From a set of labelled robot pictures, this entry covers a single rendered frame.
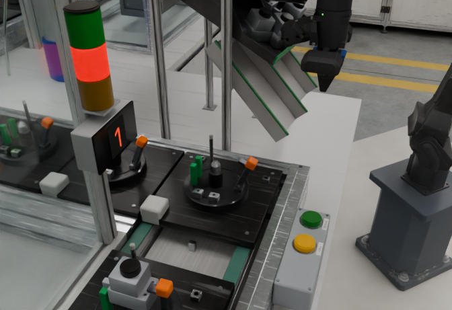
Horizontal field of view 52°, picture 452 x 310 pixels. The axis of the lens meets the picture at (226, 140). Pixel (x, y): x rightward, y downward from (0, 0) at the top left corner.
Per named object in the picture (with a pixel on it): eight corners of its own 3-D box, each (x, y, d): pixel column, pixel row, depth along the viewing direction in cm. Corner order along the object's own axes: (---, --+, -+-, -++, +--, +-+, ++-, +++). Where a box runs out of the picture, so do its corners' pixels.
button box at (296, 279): (327, 235, 99) (331, 212, 95) (309, 315, 82) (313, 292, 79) (295, 227, 101) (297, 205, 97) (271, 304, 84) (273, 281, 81)
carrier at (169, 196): (282, 177, 107) (286, 131, 100) (253, 250, 88) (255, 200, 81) (186, 157, 114) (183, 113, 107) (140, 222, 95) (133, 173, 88)
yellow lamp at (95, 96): (120, 99, 74) (116, 70, 71) (103, 113, 70) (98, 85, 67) (93, 94, 75) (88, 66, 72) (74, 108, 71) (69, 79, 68)
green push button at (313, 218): (322, 219, 95) (323, 212, 94) (319, 233, 92) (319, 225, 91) (303, 215, 96) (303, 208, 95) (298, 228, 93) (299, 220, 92)
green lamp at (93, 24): (111, 39, 68) (107, 6, 66) (93, 51, 64) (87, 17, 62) (83, 35, 70) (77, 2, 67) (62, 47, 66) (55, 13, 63)
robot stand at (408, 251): (454, 267, 96) (483, 193, 85) (401, 292, 91) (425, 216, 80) (403, 223, 107) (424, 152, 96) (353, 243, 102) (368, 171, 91)
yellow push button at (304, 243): (316, 243, 90) (317, 235, 89) (312, 258, 86) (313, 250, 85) (296, 238, 91) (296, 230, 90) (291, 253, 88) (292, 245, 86)
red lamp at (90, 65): (116, 70, 71) (111, 40, 68) (98, 84, 67) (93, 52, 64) (88, 66, 72) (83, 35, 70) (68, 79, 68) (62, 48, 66)
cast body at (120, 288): (160, 291, 71) (157, 259, 67) (147, 315, 68) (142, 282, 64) (112, 277, 74) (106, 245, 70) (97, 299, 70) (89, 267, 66)
